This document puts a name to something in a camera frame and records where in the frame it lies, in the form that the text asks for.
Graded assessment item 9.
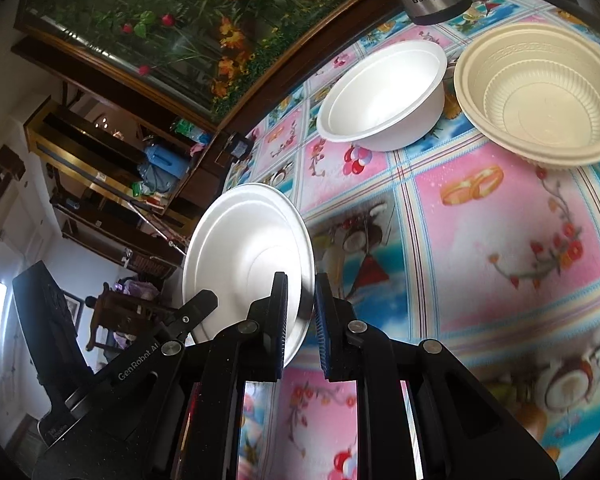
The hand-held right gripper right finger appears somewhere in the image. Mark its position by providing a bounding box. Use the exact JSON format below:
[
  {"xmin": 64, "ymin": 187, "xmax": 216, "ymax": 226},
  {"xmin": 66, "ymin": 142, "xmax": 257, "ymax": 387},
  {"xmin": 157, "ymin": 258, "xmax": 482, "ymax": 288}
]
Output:
[{"xmin": 315, "ymin": 271, "xmax": 562, "ymax": 480}]

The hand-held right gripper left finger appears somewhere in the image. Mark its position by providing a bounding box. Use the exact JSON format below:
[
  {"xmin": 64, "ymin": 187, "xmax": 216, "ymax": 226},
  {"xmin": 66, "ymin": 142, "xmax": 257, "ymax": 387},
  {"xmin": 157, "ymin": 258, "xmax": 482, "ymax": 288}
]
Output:
[{"xmin": 167, "ymin": 271, "xmax": 289, "ymax": 480}]

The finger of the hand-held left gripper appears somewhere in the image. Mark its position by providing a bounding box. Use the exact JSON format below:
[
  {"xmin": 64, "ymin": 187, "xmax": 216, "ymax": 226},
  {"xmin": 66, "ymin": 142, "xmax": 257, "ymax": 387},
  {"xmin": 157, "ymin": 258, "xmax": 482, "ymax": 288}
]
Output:
[{"xmin": 155, "ymin": 291, "xmax": 220, "ymax": 357}]

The white foam bowl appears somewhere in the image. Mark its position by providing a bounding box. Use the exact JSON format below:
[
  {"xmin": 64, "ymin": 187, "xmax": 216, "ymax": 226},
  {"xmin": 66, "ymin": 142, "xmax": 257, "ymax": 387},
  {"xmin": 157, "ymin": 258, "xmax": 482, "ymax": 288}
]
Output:
[
  {"xmin": 182, "ymin": 183, "xmax": 316, "ymax": 366},
  {"xmin": 316, "ymin": 40, "xmax": 448, "ymax": 152}
]

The beige plastic bowl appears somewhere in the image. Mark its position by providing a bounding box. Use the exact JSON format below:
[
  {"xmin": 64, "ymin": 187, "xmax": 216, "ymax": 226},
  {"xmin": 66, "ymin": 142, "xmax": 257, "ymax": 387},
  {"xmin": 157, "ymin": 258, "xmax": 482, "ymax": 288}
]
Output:
[{"xmin": 453, "ymin": 22, "xmax": 600, "ymax": 167}]

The wooden chair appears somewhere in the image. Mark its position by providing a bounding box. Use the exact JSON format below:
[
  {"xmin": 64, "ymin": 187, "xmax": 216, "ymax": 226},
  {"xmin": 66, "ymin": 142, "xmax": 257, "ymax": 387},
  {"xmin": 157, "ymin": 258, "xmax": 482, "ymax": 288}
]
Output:
[{"xmin": 85, "ymin": 282, "xmax": 181, "ymax": 356}]

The blue thermos flask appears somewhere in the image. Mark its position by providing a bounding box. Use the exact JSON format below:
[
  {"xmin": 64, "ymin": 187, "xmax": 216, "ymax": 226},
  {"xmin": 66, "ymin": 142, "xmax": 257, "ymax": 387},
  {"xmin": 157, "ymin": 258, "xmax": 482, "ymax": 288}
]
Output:
[{"xmin": 145, "ymin": 144, "xmax": 188, "ymax": 178}]

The small black jar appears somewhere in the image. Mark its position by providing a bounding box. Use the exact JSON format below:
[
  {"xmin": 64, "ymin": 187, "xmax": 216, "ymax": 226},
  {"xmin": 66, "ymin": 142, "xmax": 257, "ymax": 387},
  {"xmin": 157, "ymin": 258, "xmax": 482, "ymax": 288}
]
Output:
[{"xmin": 227, "ymin": 132, "xmax": 253, "ymax": 158}]

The green and white bottle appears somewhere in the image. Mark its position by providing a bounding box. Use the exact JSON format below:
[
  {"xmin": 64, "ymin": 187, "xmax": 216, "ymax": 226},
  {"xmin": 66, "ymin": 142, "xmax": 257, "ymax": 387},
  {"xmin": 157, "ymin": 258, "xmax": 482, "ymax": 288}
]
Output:
[{"xmin": 172, "ymin": 119, "xmax": 213, "ymax": 143}]

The colourful printed tablecloth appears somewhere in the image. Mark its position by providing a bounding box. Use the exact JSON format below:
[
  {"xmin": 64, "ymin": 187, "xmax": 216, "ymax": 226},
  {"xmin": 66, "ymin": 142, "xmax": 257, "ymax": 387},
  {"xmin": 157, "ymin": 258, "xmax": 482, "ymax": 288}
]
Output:
[{"xmin": 225, "ymin": 0, "xmax": 600, "ymax": 480}]

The dark wooden cabinet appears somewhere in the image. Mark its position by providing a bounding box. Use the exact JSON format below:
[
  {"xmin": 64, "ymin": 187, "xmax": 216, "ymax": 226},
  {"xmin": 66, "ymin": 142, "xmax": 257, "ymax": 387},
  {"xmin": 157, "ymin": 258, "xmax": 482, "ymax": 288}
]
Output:
[{"xmin": 10, "ymin": 35, "xmax": 261, "ymax": 241}]

